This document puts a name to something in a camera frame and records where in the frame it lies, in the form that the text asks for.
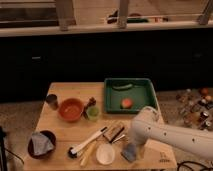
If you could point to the blue-grey sponge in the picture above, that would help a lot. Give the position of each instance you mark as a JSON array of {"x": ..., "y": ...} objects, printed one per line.
[{"x": 129, "y": 152}]

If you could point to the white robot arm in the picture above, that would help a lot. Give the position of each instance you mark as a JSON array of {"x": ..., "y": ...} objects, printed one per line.
[{"x": 145, "y": 125}]

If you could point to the red bowl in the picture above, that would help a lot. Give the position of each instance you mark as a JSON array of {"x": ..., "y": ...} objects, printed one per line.
[{"x": 71, "y": 109}]

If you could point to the dark maroon bowl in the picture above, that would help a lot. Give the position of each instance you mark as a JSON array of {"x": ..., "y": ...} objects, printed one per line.
[{"x": 52, "y": 138}]

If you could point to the green plastic tray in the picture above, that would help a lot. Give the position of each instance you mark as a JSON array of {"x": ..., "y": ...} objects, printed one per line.
[{"x": 142, "y": 94}]

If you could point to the green cucumber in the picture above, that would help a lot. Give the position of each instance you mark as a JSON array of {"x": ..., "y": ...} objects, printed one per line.
[{"x": 123, "y": 87}]

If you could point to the red-orange fruit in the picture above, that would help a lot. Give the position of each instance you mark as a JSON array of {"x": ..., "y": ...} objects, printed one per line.
[{"x": 126, "y": 103}]

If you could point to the green plastic cup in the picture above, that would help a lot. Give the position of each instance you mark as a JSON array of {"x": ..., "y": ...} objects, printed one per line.
[{"x": 92, "y": 113}]

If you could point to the wooden block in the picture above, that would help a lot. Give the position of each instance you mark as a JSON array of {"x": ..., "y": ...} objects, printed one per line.
[{"x": 113, "y": 132}]

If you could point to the silver spoon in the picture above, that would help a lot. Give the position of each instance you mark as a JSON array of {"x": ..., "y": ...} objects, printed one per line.
[{"x": 119, "y": 138}]

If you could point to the small metal cup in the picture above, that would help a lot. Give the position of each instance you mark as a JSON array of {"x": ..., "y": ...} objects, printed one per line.
[{"x": 52, "y": 101}]

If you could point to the yellow spatula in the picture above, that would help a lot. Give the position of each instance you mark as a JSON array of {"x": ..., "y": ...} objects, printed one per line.
[{"x": 87, "y": 154}]

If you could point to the white plate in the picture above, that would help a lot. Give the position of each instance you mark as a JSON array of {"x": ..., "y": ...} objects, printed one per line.
[{"x": 105, "y": 154}]

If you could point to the grey cloth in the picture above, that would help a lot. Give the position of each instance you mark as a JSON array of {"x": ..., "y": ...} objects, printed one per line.
[{"x": 41, "y": 143}]

